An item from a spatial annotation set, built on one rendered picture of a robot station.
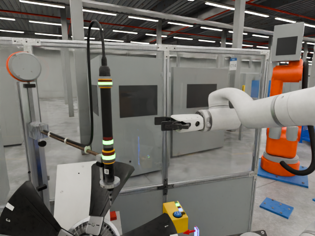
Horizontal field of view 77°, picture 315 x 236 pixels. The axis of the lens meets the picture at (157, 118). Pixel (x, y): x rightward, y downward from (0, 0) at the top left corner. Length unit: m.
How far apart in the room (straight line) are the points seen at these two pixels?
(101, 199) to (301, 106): 0.76
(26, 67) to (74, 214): 0.80
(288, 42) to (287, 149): 1.91
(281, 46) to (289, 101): 3.78
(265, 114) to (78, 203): 0.94
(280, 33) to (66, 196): 4.10
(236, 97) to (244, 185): 1.42
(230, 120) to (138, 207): 1.14
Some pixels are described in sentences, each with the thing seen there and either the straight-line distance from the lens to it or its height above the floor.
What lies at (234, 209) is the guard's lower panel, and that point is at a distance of 2.11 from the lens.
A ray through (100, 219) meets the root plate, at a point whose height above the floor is 1.28.
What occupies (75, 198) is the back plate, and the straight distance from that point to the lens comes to 1.16.
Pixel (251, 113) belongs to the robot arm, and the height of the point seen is 1.71.
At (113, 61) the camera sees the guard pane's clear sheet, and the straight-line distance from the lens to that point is 1.40.
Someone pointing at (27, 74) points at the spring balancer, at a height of 1.84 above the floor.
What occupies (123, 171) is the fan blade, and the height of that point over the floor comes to 1.42.
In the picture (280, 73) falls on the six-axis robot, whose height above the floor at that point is 1.93.
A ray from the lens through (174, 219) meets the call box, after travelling 1.20.
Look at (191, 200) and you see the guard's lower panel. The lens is 1.82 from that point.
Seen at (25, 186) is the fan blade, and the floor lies 1.42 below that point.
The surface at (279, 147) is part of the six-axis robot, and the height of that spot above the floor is 0.57.
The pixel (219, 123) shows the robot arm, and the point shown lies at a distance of 0.77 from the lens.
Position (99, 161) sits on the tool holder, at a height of 1.53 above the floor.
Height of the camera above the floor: 1.81
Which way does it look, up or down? 11 degrees down
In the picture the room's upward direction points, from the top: straight up
